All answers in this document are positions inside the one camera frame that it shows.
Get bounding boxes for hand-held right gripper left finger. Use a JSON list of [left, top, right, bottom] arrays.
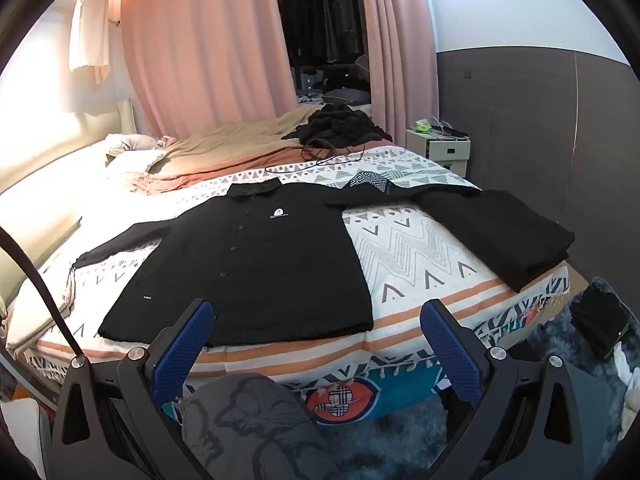
[[50, 299, 217, 480]]

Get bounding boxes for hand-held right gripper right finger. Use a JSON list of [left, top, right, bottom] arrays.
[[419, 299, 598, 480]]

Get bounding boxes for black button-up shirt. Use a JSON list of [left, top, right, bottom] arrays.
[[75, 178, 451, 348]]

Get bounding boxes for folded black clothes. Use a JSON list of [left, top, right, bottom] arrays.
[[414, 189, 576, 293]]

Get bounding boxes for pile of black clothes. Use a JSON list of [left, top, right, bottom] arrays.
[[280, 102, 393, 148]]

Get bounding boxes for dark hanging clothes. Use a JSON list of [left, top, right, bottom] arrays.
[[272, 0, 371, 106]]

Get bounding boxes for person's grey printed pants leg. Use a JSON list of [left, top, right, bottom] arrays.
[[181, 372, 333, 480]]

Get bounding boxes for white geometric patterned blanket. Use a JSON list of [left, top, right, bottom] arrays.
[[10, 145, 573, 396]]

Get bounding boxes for grey-blue shaggy rug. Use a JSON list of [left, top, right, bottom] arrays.
[[310, 300, 640, 480]]

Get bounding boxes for white bedsheet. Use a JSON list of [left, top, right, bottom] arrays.
[[7, 180, 231, 356]]

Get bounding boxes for black bag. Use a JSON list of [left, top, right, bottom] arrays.
[[570, 280, 631, 361]]

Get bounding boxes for orange quilt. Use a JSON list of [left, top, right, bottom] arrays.
[[107, 140, 396, 196]]

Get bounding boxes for black geometric patterned cloth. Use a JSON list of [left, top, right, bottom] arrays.
[[347, 172, 401, 196]]

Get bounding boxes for white pillow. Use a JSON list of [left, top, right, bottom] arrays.
[[102, 151, 168, 178]]

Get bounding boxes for cream nightstand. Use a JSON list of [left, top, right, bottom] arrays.
[[404, 127, 472, 178]]

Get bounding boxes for tan bed sheet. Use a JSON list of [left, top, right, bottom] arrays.
[[160, 105, 371, 171]]

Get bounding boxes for cream padded headboard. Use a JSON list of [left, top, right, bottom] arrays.
[[0, 97, 137, 311]]

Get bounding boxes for wide pink curtain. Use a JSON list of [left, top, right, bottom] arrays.
[[120, 0, 298, 136]]

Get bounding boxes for narrow pink curtain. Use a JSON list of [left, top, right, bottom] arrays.
[[356, 0, 441, 146]]

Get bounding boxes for white hanging garment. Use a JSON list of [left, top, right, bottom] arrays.
[[69, 0, 123, 83]]

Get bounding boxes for thick black gripper cable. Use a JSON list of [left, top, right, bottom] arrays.
[[0, 225, 83, 361]]

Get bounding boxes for thin black cable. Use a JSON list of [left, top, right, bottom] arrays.
[[265, 137, 368, 173]]

